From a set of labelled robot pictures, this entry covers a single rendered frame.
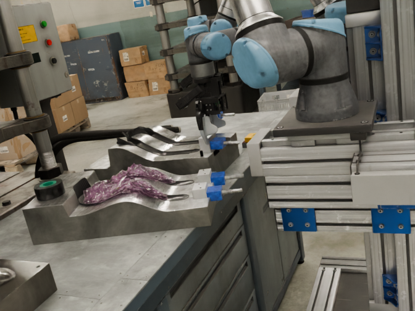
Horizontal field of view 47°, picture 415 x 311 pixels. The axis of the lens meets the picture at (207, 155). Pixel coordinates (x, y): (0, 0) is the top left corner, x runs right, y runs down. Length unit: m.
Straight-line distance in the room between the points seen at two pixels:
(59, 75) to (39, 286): 1.34
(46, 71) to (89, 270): 1.22
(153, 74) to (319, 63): 7.24
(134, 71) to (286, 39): 7.41
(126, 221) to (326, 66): 0.64
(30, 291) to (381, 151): 0.83
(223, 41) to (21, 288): 0.80
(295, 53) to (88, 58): 7.69
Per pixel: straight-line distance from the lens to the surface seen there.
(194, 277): 1.43
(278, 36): 1.08
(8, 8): 1.96
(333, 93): 1.15
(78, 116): 6.58
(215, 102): 1.49
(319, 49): 1.12
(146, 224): 1.29
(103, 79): 8.60
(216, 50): 1.35
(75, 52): 8.77
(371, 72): 1.39
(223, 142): 1.54
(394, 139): 1.17
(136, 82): 8.44
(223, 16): 1.64
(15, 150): 5.38
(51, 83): 2.24
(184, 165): 1.55
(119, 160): 1.68
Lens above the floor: 1.35
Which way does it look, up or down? 17 degrees down
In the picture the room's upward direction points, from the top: 10 degrees counter-clockwise
